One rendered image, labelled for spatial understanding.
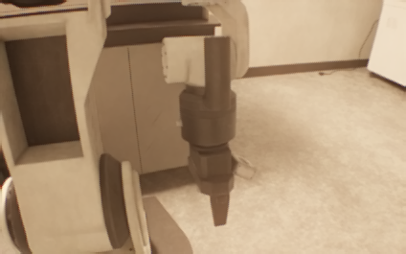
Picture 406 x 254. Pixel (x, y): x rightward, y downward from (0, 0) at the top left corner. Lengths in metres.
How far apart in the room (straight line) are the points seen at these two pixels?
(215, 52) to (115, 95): 0.72
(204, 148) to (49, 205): 0.23
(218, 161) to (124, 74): 0.65
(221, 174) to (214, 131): 0.07
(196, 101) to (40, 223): 0.26
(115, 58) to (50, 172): 0.67
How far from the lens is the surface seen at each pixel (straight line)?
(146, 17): 1.07
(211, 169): 0.43
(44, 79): 0.39
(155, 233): 0.95
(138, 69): 1.01
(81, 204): 0.38
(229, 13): 0.40
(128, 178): 0.40
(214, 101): 0.37
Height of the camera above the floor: 0.92
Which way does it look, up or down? 31 degrees down
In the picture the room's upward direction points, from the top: 1 degrees clockwise
